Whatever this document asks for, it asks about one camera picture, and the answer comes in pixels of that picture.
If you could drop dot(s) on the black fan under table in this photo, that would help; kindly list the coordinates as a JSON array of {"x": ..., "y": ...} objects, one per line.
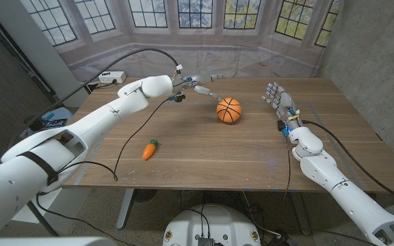
[{"x": 144, "y": 195}]

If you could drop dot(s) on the printed window backdrop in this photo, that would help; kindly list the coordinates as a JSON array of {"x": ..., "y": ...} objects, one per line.
[{"x": 217, "y": 51}]

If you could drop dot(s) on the orange toy carrot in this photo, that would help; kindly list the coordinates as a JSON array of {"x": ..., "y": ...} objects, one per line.
[{"x": 148, "y": 151}]

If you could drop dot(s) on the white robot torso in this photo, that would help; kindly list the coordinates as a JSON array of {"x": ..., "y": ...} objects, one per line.
[{"x": 214, "y": 222}]

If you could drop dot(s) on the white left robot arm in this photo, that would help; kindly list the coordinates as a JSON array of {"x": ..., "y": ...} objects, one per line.
[{"x": 80, "y": 133}]

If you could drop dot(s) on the blue tool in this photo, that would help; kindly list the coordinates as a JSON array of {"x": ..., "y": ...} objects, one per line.
[{"x": 48, "y": 116}]

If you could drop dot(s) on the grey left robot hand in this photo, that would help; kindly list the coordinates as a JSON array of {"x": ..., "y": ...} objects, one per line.
[{"x": 197, "y": 78}]

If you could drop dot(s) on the black cup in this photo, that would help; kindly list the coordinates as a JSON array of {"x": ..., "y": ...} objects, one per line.
[{"x": 34, "y": 124}]

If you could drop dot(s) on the blue stool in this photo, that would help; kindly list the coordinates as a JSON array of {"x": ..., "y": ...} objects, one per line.
[{"x": 65, "y": 114}]

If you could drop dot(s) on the orange toy basketball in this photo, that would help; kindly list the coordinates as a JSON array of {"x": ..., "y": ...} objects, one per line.
[{"x": 229, "y": 110}]

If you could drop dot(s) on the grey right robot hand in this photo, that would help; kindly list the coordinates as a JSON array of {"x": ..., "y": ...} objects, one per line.
[{"x": 282, "y": 102}]

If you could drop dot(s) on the white power strip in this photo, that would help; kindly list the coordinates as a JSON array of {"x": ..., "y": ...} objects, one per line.
[{"x": 112, "y": 77}]

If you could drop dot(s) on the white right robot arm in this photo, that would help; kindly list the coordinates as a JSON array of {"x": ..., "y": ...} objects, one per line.
[{"x": 344, "y": 191}]

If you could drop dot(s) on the grey table leg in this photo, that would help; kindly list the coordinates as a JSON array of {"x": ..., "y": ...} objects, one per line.
[
  {"x": 124, "y": 208},
  {"x": 301, "y": 215}
]

